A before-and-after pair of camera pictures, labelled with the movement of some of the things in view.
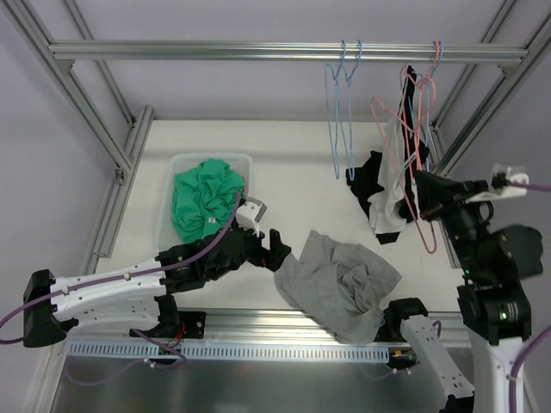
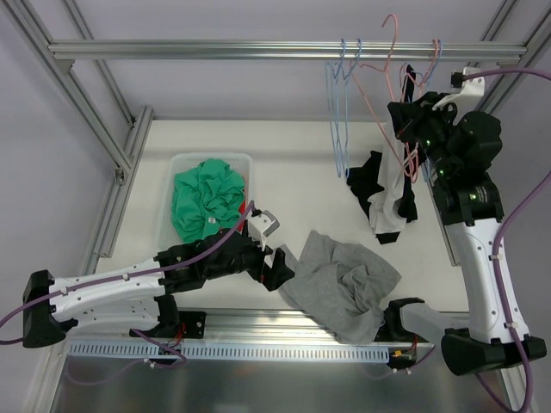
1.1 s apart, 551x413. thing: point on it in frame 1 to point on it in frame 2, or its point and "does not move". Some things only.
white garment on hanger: x=387 y=216 does not move
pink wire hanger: x=403 y=139 to x=411 y=175
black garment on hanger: x=366 y=176 does not move
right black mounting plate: x=386 y=333 does not move
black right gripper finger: x=429 y=197 to x=409 y=131
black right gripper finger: x=432 y=181 to x=401 y=114
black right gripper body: x=436 y=198 to x=407 y=122
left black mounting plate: x=195 y=322 does not move
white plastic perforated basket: x=170 y=236 does not move
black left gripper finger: x=274 y=259 to x=278 y=278
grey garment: x=342 y=286 does not move
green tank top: x=205 y=198 does not move
